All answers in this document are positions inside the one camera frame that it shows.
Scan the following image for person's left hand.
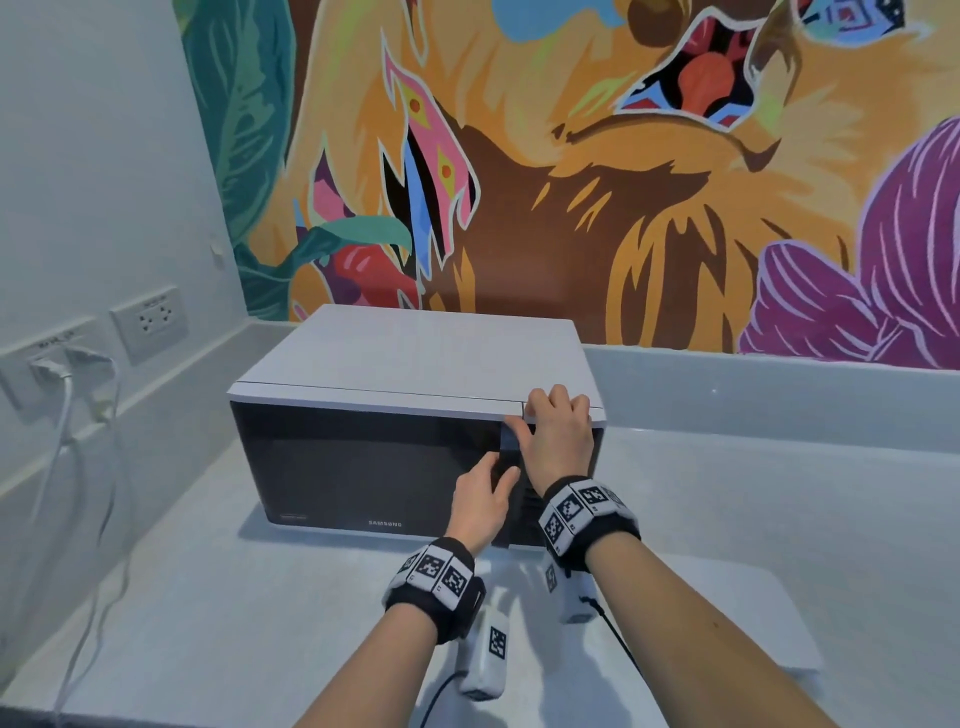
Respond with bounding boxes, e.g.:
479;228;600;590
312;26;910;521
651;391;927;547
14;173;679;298
444;451;522;558

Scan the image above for person's right hand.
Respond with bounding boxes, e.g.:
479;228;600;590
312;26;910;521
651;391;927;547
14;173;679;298
504;384;595;500

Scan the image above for white microwave with black door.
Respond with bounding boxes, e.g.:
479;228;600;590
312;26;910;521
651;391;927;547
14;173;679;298
227;303;607;551

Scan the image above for person's right forearm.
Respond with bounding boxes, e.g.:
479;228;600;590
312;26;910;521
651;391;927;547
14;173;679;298
585;531;837;728

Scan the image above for person's left forearm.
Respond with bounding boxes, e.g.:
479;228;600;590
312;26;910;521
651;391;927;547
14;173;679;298
296;603;440;728

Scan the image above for black wristband with marker tags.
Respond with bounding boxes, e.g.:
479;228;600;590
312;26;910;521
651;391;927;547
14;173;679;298
537;476;642;575
382;537;487;645

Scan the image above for white power plug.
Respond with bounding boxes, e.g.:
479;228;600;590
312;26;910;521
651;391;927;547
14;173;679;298
64;345;119;423
28;358;74;393

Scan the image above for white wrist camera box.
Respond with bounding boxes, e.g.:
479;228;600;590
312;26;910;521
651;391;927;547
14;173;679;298
457;606;512;702
543;558;599;625

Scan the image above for black camera cable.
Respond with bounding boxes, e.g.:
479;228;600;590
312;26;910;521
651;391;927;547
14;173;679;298
588;596;646;676
414;671;468;728

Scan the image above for white empty wall socket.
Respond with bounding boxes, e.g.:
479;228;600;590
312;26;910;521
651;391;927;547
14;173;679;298
110;285;189;366

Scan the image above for white power cable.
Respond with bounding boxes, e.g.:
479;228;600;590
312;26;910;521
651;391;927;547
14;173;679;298
0;378;76;661
48;367;129;717

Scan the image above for white wall socket with plugs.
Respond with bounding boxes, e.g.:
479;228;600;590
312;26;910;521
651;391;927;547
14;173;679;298
0;318;115;434

